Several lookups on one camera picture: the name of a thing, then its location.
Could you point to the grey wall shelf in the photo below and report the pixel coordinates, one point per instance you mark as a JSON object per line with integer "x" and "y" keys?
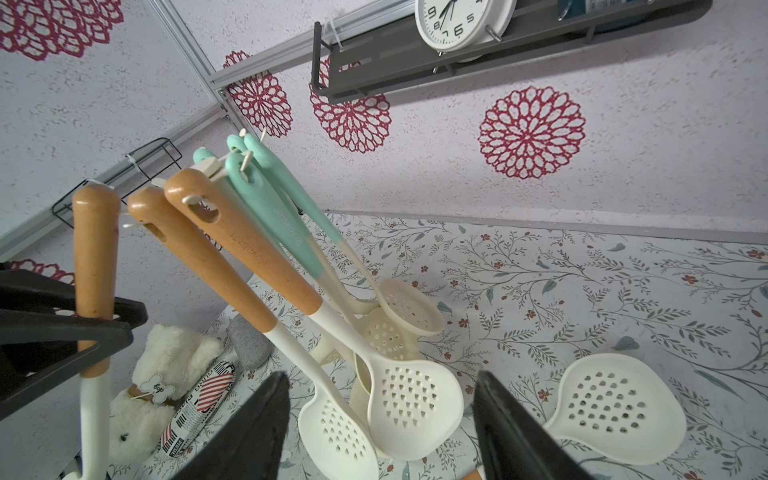
{"x": 394, "y": 56}

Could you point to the white alarm clock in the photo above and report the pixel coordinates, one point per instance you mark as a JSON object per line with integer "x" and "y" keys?
{"x": 452, "y": 25}

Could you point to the cream skimmer green handle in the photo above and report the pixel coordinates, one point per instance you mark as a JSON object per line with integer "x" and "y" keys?
{"x": 376, "y": 323}
{"x": 412, "y": 307}

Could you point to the flag pattern packet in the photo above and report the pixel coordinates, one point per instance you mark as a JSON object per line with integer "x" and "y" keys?
{"x": 200, "y": 405}

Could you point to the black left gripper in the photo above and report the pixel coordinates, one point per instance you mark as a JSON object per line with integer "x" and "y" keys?
{"x": 41, "y": 349}

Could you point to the cream utensil rack stand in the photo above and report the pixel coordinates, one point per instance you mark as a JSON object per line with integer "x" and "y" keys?
{"x": 236, "y": 144}

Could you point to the grey oblong case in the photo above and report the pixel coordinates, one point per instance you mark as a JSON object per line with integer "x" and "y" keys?
{"x": 251, "y": 346}

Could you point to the white teddy bear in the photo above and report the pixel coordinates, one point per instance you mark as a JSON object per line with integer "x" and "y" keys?
{"x": 173, "y": 361}

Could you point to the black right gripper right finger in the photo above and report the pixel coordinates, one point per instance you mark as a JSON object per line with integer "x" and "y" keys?
{"x": 511, "y": 442}

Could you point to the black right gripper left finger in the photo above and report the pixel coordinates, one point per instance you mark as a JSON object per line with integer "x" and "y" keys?
{"x": 250, "y": 444}

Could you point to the cream skimmer edge-on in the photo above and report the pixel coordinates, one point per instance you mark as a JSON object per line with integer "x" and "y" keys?
{"x": 414, "y": 406}

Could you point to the lone skimmer orange handle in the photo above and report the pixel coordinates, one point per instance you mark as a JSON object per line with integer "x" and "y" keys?
{"x": 331, "y": 432}

